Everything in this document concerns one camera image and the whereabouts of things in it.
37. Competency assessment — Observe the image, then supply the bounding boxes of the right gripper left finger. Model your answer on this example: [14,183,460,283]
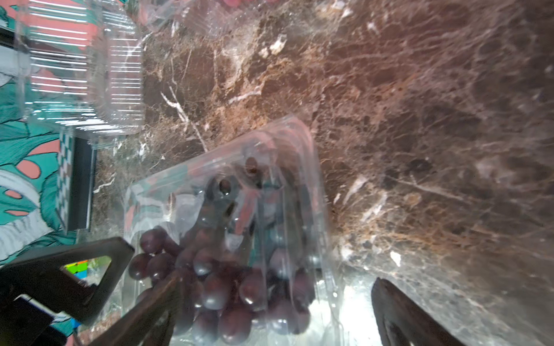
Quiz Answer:
[90,272,183,346]

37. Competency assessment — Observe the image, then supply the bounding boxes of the clear plastic clamshell container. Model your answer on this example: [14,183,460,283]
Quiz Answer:
[128,0,280,37]

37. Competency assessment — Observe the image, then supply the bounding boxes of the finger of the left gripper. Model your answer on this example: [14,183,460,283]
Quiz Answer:
[1,237,135,325]

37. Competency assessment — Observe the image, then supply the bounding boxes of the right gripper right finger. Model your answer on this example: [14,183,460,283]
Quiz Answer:
[371,278,464,346]

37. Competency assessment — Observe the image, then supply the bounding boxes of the black white checkerboard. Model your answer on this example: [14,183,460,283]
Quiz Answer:
[56,133,97,232]

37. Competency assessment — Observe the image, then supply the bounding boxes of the colourful rubik cube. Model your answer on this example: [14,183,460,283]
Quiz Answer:
[63,256,111,285]

